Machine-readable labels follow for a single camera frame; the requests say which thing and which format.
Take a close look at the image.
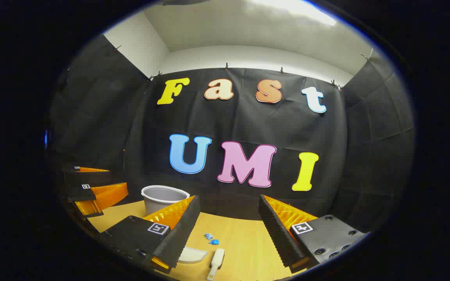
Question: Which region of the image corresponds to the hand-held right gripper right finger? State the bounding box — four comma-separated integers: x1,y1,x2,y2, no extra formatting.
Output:
258,194,367,274

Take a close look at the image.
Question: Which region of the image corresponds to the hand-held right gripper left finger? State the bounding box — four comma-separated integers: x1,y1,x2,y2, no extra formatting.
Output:
100,195,201,270

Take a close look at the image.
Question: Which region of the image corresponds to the grey plastic dustpan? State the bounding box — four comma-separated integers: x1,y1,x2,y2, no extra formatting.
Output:
178,246,209,265

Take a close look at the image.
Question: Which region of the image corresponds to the grey plastic garbage bin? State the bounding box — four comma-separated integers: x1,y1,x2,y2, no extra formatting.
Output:
141,185,190,216

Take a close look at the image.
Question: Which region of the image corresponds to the small grey broom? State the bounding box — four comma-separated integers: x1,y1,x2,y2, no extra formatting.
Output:
206,248,225,281

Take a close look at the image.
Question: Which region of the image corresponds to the black backdrop cloth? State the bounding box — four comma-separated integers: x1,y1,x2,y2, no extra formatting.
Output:
47,33,415,235

